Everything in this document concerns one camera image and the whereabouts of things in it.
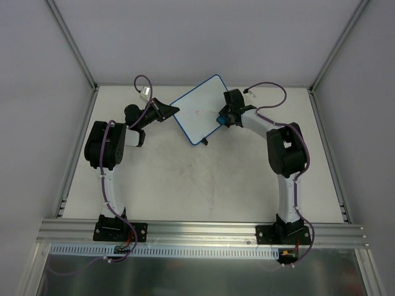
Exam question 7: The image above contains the blue whiteboard eraser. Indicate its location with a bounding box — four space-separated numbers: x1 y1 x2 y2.
217 116 227 125

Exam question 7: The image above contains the blue framed whiteboard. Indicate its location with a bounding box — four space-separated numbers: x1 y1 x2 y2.
170 74 228 146

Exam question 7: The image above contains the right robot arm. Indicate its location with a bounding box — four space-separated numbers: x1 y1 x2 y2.
217 89 310 244

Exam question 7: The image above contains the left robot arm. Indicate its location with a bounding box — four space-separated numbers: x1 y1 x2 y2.
84 98 180 219

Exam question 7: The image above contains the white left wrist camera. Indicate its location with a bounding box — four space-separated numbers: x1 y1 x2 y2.
139 86 151 101

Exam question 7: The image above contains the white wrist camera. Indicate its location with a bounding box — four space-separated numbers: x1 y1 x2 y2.
247 90 256 98
139 86 151 101

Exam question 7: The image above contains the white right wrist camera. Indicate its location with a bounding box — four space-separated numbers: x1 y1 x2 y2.
247 90 256 98

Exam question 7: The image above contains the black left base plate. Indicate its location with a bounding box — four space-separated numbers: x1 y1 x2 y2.
93 222 148 242

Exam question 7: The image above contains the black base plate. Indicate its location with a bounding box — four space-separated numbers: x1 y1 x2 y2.
255 224 312 245
93 222 148 242

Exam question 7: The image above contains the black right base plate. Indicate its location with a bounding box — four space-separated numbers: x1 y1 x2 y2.
255 224 312 245

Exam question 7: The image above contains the right aluminium frame post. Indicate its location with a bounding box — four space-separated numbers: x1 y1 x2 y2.
309 0 370 92

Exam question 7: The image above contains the aluminium frame post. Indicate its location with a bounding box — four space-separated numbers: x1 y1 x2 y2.
309 0 370 92
44 0 98 90

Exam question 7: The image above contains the white slotted cable duct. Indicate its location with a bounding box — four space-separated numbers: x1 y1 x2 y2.
49 244 280 260

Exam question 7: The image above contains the left aluminium frame post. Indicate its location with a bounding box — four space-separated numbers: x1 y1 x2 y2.
44 0 98 90

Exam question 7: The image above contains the aluminium front rail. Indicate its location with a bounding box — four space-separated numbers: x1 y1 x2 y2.
36 218 370 249

